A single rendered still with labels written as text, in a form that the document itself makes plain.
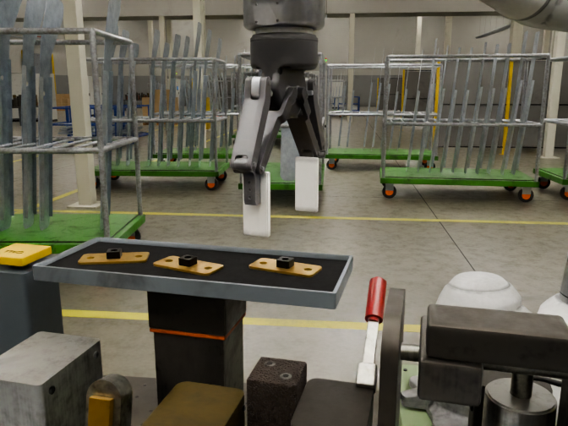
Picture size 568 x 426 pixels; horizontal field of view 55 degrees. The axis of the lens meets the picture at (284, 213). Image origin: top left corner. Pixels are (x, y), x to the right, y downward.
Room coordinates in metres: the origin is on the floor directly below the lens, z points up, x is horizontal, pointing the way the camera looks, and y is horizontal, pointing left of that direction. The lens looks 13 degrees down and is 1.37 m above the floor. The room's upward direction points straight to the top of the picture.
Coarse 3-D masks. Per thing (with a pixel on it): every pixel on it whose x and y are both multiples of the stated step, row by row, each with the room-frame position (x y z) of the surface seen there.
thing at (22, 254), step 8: (8, 248) 0.72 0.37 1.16; (16, 248) 0.72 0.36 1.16; (24, 248) 0.72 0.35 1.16; (32, 248) 0.72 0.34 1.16; (40, 248) 0.72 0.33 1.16; (48, 248) 0.73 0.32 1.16; (0, 256) 0.69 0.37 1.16; (8, 256) 0.69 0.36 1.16; (16, 256) 0.69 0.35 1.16; (24, 256) 0.69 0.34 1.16; (32, 256) 0.70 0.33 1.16; (40, 256) 0.71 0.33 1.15; (0, 264) 0.69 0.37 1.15; (8, 264) 0.68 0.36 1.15; (16, 264) 0.68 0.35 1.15; (24, 264) 0.68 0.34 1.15
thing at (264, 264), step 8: (256, 264) 0.64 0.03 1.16; (264, 264) 0.64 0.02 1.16; (272, 264) 0.64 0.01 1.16; (280, 264) 0.63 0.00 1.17; (288, 264) 0.63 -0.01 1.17; (296, 264) 0.64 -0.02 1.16; (304, 264) 0.64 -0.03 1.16; (280, 272) 0.62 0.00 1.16; (288, 272) 0.61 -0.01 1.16; (296, 272) 0.61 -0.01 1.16; (304, 272) 0.61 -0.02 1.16; (312, 272) 0.61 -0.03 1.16
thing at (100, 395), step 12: (96, 384) 0.46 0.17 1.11; (108, 384) 0.46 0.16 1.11; (120, 384) 0.47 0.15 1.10; (96, 396) 0.46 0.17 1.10; (108, 396) 0.46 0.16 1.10; (120, 396) 0.46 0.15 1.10; (132, 396) 0.47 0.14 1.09; (96, 408) 0.45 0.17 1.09; (108, 408) 0.45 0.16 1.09; (120, 408) 0.45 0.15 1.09; (96, 420) 0.45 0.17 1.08; (108, 420) 0.45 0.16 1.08; (120, 420) 0.45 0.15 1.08
